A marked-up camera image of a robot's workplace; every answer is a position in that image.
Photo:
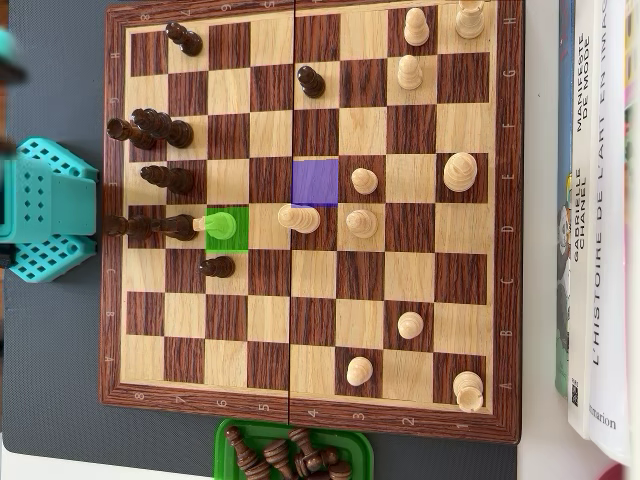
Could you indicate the light wooden knight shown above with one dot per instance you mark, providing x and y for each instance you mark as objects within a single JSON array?
[{"x": 222, "y": 225}]

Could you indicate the captured dark chess piece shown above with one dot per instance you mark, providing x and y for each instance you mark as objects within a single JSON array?
[
  {"x": 246, "y": 454},
  {"x": 304, "y": 442},
  {"x": 340, "y": 471},
  {"x": 277, "y": 455},
  {"x": 330, "y": 456}
]

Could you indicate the light wooden queen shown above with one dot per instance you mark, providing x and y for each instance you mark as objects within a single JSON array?
[{"x": 302, "y": 219}]

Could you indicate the light wooden bishop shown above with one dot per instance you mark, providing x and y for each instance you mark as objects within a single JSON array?
[{"x": 361, "y": 223}]

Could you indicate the light wooden pawn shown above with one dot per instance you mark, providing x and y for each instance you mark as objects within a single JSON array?
[
  {"x": 359, "y": 371},
  {"x": 416, "y": 29},
  {"x": 410, "y": 325},
  {"x": 364, "y": 181},
  {"x": 410, "y": 74}
]

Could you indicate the wooden folding chessboard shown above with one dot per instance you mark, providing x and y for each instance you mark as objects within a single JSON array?
[{"x": 270, "y": 320}]

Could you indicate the dark wooden pawn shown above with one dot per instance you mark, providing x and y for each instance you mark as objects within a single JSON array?
[
  {"x": 222, "y": 267},
  {"x": 190, "y": 44},
  {"x": 312, "y": 85}
]

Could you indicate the dark wooden bishop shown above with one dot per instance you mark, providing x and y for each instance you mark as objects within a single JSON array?
[
  {"x": 177, "y": 181},
  {"x": 180, "y": 229}
]

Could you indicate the light wooden king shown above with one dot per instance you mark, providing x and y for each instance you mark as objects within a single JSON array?
[{"x": 460, "y": 172}]

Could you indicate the dark wooden queen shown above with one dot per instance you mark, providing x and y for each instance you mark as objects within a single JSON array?
[{"x": 177, "y": 134}]

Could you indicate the dark wooden king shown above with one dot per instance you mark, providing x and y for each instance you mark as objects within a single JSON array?
[{"x": 117, "y": 225}]

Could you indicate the light wooden rook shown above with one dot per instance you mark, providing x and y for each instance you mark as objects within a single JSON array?
[
  {"x": 470, "y": 22},
  {"x": 468, "y": 390}
]

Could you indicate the green plastic tray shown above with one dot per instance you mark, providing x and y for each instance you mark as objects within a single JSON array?
[{"x": 360, "y": 450}]

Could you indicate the dark wooden rook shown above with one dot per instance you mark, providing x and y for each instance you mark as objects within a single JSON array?
[{"x": 120, "y": 130}]

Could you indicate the blue illustrated book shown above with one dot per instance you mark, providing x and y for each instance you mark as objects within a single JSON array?
[{"x": 564, "y": 250}]

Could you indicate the white Gabrielle Chanel book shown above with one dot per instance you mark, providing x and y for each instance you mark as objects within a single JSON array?
[{"x": 579, "y": 300}]

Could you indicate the dark grey mat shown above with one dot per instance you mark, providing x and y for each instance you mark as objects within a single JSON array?
[{"x": 50, "y": 350}]

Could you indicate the white art history book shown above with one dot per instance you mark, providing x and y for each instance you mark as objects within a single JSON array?
[{"x": 607, "y": 300}]

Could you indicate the pink object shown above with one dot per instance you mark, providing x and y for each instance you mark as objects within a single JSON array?
[{"x": 617, "y": 474}]

